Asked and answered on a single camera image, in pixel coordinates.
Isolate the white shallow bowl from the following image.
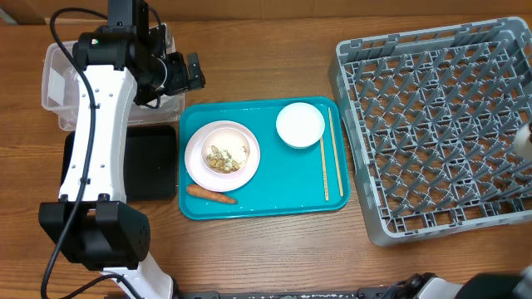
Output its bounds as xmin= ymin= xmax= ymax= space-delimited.
xmin=275 ymin=102 xmax=325 ymax=149

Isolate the wooden chopstick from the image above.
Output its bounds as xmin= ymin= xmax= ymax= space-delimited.
xmin=319 ymin=136 xmax=329 ymax=202
xmin=328 ymin=107 xmax=344 ymax=197

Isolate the white paper cup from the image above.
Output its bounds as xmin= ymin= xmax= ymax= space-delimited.
xmin=513 ymin=122 xmax=532 ymax=160

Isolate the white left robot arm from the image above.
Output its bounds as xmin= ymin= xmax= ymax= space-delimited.
xmin=38 ymin=1 xmax=205 ymax=298

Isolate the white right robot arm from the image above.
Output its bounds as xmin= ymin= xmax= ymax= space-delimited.
xmin=389 ymin=266 xmax=531 ymax=299

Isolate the clear plastic waste bin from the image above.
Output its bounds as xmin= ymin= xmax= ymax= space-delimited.
xmin=42 ymin=43 xmax=185 ymax=131

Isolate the grey dishwasher rack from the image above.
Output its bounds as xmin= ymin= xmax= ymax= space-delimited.
xmin=329 ymin=17 xmax=531 ymax=246

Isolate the black tray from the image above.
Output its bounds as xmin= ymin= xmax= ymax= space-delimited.
xmin=58 ymin=125 xmax=178 ymax=208

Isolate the pink plate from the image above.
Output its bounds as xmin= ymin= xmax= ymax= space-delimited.
xmin=184 ymin=120 xmax=261 ymax=193

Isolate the orange carrot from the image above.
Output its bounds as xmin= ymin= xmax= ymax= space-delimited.
xmin=186 ymin=184 xmax=237 ymax=204

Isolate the teal plastic tray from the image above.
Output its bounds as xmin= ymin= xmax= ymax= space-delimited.
xmin=178 ymin=96 xmax=351 ymax=221

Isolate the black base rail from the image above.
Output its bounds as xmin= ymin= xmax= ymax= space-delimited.
xmin=175 ymin=287 xmax=387 ymax=299

